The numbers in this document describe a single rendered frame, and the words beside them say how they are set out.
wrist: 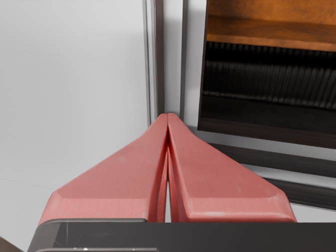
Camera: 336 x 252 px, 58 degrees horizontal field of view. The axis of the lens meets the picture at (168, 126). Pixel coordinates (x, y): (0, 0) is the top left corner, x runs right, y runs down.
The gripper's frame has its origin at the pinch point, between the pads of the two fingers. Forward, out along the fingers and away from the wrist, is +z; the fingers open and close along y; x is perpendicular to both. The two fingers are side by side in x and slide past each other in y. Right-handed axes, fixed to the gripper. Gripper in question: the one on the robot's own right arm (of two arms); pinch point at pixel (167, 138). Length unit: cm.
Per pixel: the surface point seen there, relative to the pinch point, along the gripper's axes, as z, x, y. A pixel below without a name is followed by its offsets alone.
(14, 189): 2.4, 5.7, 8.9
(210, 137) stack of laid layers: 2.4, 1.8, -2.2
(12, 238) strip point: 3.1, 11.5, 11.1
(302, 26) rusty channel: 14.2, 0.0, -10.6
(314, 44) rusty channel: 10.9, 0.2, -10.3
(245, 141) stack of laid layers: 2.0, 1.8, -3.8
